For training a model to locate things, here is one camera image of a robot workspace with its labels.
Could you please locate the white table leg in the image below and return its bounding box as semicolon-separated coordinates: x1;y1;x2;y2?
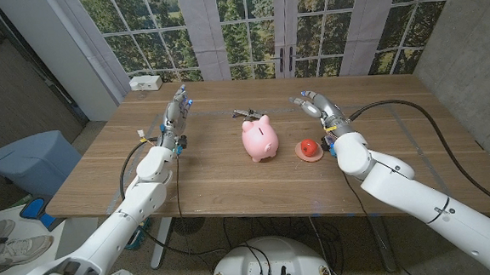
148;216;176;271

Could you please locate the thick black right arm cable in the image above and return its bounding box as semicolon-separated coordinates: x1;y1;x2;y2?
348;94;490;225

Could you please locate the red ball on pink dish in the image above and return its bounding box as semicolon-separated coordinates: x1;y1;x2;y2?
293;140;326;164

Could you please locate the teal object under table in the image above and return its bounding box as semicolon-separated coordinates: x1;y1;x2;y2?
122;216;154;251

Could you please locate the white floor board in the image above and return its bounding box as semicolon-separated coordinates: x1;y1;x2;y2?
0;200;104;275

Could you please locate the printed window backdrop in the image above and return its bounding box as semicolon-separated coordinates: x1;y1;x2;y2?
60;0;468;96

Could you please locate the pink plastic piggy bank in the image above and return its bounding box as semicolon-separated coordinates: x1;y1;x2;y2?
239;113;281;164

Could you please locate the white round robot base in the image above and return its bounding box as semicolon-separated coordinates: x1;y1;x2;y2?
208;232;334;275

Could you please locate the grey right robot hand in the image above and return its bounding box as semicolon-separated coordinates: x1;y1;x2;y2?
288;88;356;141

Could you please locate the blue padded object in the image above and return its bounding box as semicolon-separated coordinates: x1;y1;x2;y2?
18;196;58;232

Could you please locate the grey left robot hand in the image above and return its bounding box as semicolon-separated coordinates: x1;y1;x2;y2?
153;83;197;157

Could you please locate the white plastic box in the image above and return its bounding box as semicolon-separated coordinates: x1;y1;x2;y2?
128;73;164;94

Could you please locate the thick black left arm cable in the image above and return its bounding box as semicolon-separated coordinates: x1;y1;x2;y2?
116;132;236;261

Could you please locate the small grey sneaker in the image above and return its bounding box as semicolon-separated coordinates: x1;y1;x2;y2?
0;218;17;239

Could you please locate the blue-grey lidded bin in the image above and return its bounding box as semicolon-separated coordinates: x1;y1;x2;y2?
0;128;85;203

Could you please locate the large grey sneaker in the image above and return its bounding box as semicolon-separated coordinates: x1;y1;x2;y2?
0;234;56;275

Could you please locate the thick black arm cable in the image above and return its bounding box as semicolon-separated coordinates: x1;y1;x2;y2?
116;132;236;261
348;94;490;225

